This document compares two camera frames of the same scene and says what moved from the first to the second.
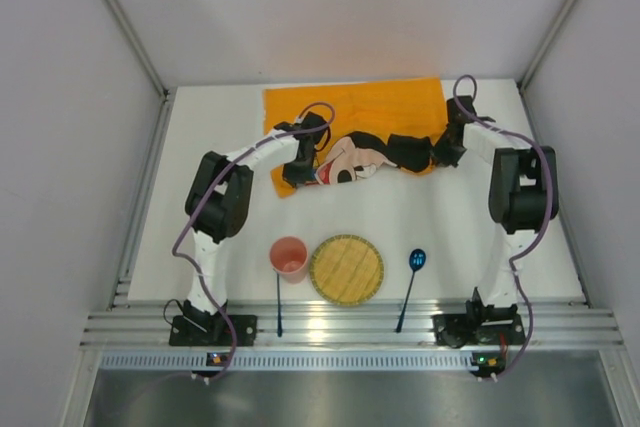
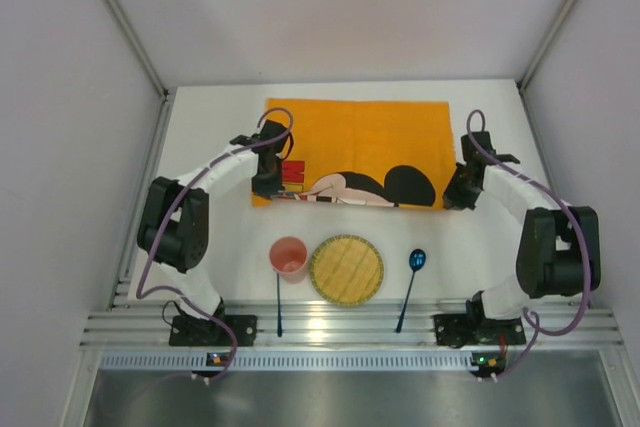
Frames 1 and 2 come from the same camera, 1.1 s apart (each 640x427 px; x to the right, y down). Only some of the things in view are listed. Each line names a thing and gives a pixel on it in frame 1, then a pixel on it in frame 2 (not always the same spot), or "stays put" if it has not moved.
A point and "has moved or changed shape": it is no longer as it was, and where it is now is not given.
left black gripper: (298, 170) to (267, 185)
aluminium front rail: (341, 325) stays put
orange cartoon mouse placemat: (376, 124) has moved or changed shape
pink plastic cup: (289, 257) stays put
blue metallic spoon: (416, 260) stays put
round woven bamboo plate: (347, 269) stays put
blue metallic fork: (279, 322) stays put
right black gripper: (445, 150) to (456, 193)
